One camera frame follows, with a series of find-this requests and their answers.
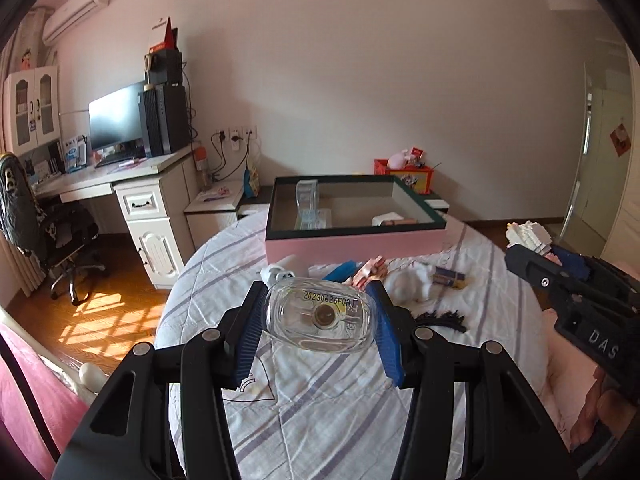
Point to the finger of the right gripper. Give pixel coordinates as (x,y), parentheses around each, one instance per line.
(573,263)
(537,271)

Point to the white door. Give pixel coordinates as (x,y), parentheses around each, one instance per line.
(603,161)

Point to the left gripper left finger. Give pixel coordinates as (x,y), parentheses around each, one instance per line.
(217,359)

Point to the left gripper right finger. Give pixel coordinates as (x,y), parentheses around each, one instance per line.
(417,358)

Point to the white glass door cabinet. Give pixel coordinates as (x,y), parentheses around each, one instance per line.
(30,109)

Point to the black office chair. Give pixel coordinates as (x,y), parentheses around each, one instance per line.
(56,236)

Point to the pink storage box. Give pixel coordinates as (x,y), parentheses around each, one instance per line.
(371,216)

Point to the right human hand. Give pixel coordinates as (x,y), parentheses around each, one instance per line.
(606,406)

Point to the clear acrylic case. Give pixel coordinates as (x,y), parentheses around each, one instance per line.
(310,216)

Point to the white block toy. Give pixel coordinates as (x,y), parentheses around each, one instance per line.
(531,235)

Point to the blue highlighter marker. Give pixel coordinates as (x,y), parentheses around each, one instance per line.
(343,272)

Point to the white low side table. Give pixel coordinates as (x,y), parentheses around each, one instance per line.
(226,202)

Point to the pink brick block toy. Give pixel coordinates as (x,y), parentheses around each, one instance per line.
(375,269)

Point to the black computer monitor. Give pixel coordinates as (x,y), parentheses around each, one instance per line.
(115,118)

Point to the white air conditioner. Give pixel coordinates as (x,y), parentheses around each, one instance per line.
(67,16)

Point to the red toy crate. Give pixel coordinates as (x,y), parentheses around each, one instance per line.
(410,167)

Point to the striped white bed quilt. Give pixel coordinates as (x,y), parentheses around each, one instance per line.
(312,415)

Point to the white computer desk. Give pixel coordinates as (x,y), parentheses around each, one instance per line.
(152,197)

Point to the black speaker box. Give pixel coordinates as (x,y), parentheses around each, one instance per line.
(163,66)

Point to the black computer tower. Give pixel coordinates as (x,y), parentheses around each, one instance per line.
(164,120)

